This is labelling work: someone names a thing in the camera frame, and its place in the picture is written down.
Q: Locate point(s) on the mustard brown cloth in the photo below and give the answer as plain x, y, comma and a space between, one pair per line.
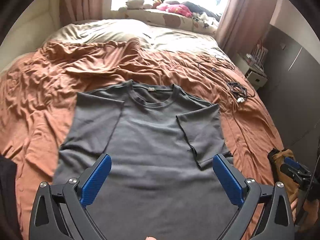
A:
281, 156

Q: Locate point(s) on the orange-brown blanket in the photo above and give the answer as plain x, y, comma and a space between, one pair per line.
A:
37, 100

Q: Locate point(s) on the black printed t-shirt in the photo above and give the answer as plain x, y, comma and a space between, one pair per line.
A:
8, 192

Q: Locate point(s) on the dark wardrobe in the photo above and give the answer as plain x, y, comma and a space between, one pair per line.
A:
292, 92

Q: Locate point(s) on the cream padded headboard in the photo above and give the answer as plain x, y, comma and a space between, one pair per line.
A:
30, 30

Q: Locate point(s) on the bear print pillow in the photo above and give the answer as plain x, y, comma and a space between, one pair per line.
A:
170, 17

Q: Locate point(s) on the white plush toy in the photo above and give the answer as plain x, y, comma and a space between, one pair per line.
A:
135, 3

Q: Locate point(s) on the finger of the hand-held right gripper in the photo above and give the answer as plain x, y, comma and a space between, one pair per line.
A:
292, 163

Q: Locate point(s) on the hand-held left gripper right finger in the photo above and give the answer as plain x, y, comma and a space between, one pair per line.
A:
228, 182

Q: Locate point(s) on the white bedside table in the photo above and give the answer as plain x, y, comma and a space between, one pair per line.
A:
255, 75

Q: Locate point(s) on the pink plush toy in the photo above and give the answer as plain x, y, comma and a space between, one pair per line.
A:
175, 7

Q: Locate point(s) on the grey t-shirt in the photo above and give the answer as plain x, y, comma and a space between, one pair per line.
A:
150, 142

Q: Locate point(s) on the beige duvet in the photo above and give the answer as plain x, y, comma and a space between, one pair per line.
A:
112, 30

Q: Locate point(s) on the pink-brown curtain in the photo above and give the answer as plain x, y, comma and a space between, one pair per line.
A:
85, 0
245, 10

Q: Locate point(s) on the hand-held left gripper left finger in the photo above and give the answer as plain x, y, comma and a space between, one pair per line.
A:
96, 180

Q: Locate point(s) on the person's right hand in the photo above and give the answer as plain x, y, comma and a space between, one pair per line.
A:
312, 215

